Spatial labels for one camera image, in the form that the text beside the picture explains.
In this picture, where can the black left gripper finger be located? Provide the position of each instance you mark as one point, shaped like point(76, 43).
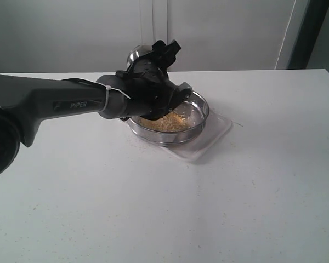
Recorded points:
point(164, 54)

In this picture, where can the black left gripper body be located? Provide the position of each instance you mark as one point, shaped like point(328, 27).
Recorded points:
point(151, 94)

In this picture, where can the stainless steel cup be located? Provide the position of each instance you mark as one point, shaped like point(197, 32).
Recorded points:
point(139, 52)

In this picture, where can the yellow grain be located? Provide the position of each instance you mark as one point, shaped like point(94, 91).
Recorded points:
point(171, 122)

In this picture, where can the round stainless steel sieve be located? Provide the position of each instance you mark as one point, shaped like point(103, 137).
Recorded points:
point(195, 110)

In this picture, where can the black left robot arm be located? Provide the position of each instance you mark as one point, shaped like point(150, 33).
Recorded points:
point(26, 102)

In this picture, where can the white plastic tray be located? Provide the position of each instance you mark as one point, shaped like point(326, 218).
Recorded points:
point(215, 128)

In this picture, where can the white cabinet doors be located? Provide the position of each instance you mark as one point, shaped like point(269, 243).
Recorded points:
point(96, 36)

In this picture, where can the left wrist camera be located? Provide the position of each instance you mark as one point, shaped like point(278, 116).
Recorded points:
point(180, 94)

